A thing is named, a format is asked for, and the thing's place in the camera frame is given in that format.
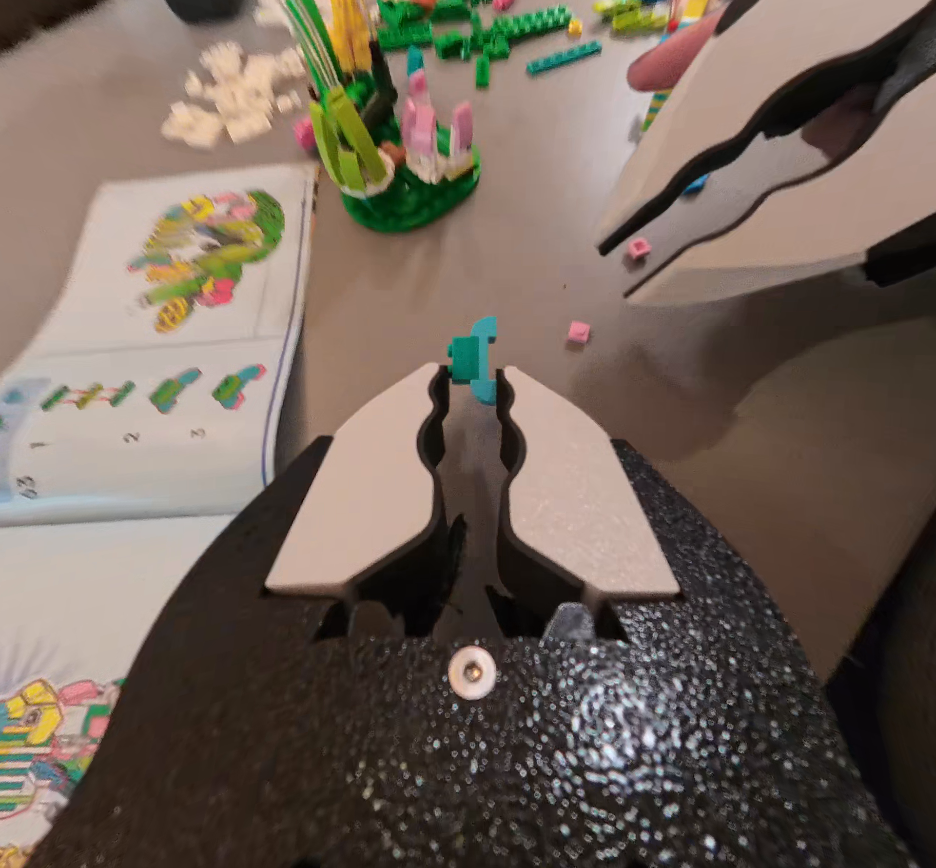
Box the brick instruction booklet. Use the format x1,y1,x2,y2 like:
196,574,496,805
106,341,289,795
0,164,319,868

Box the person's right hand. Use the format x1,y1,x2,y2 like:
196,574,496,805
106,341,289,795
627,11,728,94

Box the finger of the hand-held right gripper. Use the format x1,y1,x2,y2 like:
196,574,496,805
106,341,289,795
596,0,936,256
623,74,936,306

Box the long teal brick plate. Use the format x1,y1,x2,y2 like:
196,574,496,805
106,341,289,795
525,40,604,77

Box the pile of white bricks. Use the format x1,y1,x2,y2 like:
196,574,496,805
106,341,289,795
161,40,310,152

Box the person's legs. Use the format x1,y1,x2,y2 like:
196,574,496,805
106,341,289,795
825,553,936,868

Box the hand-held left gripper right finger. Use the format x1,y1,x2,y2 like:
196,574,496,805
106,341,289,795
496,365,683,602

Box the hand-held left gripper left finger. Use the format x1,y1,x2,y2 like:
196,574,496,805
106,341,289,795
263,362,450,598

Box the turquoise curved brick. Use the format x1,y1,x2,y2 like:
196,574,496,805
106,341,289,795
468,317,500,407

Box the pile of green bricks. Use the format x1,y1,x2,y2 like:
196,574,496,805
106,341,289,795
376,0,575,90

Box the green brick plant model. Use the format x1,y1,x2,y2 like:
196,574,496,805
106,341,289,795
281,0,484,234

